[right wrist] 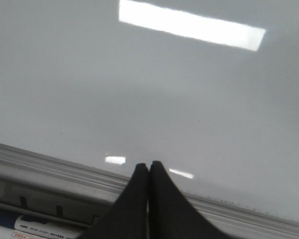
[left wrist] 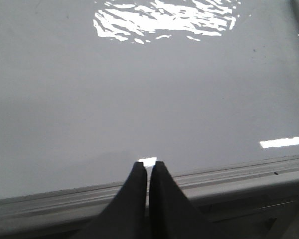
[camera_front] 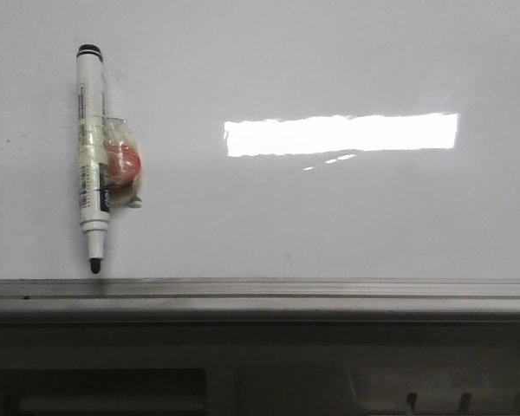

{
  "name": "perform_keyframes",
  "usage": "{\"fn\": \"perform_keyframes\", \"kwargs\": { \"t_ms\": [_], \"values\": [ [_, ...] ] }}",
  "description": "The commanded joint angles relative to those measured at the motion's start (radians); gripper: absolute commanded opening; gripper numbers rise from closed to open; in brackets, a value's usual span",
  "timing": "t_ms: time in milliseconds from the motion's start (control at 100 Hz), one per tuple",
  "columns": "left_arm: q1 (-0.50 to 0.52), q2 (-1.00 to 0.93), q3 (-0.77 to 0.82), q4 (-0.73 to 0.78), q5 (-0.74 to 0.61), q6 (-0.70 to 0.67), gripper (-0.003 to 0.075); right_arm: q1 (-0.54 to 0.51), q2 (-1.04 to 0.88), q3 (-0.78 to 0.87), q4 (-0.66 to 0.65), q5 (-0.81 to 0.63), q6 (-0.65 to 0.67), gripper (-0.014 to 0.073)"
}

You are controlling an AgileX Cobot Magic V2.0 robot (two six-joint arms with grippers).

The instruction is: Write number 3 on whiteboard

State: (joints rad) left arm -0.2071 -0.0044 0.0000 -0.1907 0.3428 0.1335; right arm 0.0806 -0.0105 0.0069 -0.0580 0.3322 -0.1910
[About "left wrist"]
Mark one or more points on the grey equipment below whiteboard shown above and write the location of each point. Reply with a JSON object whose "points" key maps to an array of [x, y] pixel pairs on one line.
{"points": [[249, 205]]}

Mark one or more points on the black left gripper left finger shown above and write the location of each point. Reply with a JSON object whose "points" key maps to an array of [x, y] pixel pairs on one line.
{"points": [[123, 217]]}

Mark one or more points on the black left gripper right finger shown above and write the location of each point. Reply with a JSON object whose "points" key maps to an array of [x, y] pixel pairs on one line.
{"points": [[172, 215]]}

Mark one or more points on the white whiteboard with aluminium frame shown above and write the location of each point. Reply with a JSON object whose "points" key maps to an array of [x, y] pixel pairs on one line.
{"points": [[88, 87]]}

